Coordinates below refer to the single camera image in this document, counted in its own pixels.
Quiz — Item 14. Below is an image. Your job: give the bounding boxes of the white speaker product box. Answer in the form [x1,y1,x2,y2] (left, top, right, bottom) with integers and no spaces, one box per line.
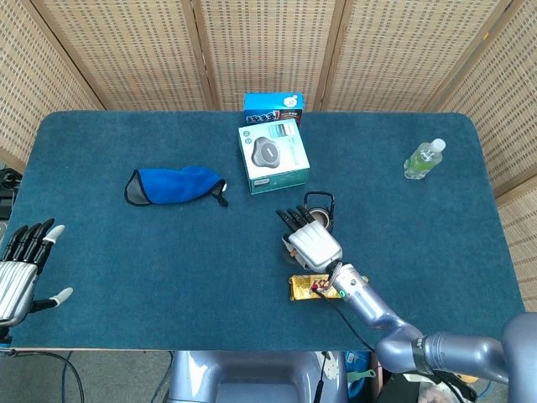
[237,118,311,196]

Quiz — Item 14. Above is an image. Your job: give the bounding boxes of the blue cloth pouch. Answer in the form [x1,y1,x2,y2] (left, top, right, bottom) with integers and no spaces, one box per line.
[123,165,230,207]

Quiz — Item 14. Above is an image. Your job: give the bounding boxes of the black equipment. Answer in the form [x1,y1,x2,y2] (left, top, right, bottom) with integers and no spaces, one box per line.
[0,166,23,220]

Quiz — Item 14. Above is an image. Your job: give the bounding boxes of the grey-blue robot torso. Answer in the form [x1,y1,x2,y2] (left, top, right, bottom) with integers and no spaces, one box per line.
[167,350,350,403]

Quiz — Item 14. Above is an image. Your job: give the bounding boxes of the black floor cable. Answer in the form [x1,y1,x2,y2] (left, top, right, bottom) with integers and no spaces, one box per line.
[8,350,86,403]

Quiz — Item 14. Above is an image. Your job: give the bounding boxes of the blue plastic container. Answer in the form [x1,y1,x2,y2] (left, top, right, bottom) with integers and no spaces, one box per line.
[344,350,373,398]

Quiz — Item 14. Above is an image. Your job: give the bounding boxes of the woven rattan folding screen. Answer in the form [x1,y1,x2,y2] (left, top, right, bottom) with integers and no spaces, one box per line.
[0,0,537,249]

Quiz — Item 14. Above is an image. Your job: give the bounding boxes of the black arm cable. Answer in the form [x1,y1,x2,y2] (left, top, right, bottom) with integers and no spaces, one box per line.
[312,268,377,353]

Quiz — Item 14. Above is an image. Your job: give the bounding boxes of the blue cartoon print box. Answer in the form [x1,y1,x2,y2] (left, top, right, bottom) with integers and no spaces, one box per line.
[243,92,305,127]

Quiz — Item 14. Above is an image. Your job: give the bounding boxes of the blue felt table mat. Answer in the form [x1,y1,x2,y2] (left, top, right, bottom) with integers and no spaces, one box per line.
[3,110,528,352]

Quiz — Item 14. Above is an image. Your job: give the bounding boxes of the clear plastic bottle green label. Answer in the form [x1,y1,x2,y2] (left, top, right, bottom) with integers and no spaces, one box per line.
[403,138,447,181]

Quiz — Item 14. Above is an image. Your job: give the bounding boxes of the yellow snack packet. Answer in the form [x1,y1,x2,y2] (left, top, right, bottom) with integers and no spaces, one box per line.
[288,273,371,302]

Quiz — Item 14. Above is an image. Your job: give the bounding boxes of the black bag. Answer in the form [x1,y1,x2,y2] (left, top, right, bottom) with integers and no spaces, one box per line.
[376,364,479,403]

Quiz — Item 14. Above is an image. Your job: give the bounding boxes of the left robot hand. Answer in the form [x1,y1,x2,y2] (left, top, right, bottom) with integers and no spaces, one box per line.
[0,217,74,327]

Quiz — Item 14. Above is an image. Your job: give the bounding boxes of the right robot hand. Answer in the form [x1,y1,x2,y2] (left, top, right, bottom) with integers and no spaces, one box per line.
[275,204,344,270]

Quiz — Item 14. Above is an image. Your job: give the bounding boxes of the black cast iron teapot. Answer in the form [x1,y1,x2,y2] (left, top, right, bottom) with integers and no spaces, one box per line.
[302,191,336,233]

